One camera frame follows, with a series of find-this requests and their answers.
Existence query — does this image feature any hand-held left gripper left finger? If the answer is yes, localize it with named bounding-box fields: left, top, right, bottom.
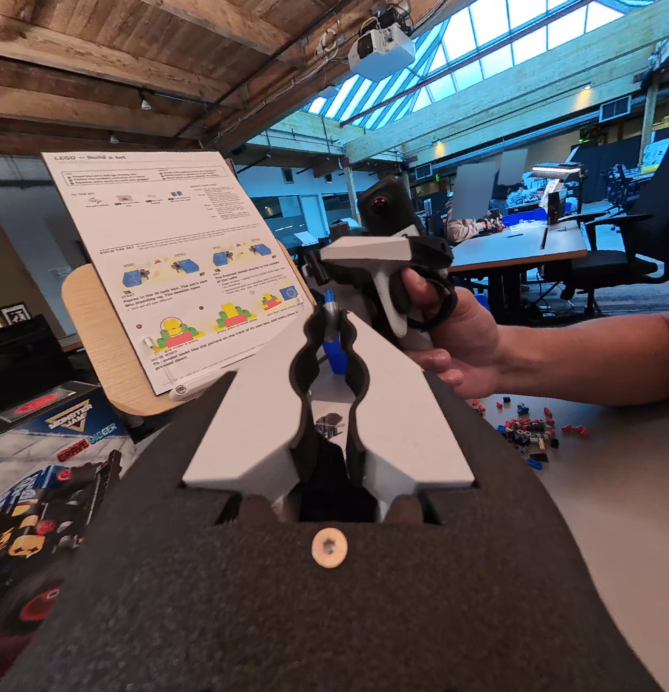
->
left=182, top=306, right=325, bottom=504

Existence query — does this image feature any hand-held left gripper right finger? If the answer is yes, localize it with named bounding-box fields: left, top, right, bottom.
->
left=337, top=307, right=477, bottom=521

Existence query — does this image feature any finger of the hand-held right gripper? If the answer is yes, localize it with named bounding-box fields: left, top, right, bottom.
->
left=303, top=237, right=419, bottom=287

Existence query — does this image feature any grey elbow lego piece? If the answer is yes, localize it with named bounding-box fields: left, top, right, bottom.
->
left=319, top=288, right=342, bottom=347

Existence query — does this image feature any person's right forearm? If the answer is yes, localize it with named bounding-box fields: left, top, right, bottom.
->
left=497, top=311, right=669, bottom=407

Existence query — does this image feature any pile of small lego pins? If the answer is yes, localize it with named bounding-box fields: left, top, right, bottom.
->
left=470, top=395, right=590, bottom=470

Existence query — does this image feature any monster truck lego box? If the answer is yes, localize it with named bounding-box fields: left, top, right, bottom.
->
left=0, top=381, right=141, bottom=687

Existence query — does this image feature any person's right hand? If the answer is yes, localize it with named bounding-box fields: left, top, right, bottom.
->
left=401, top=266, right=504, bottom=401

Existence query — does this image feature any white sheet clip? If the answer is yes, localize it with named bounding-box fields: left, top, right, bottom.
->
left=168, top=373, right=230, bottom=402

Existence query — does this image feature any wooden office desk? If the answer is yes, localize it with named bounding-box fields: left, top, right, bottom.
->
left=451, top=219, right=589, bottom=325

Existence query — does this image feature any white ceiling projector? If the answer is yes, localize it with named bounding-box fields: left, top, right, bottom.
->
left=347, top=22, right=416, bottom=83

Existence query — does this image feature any white instruction sheet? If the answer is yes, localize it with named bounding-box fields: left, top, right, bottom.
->
left=41, top=151, right=317, bottom=396

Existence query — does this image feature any black office chair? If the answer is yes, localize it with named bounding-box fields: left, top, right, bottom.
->
left=575, top=143, right=669, bottom=318

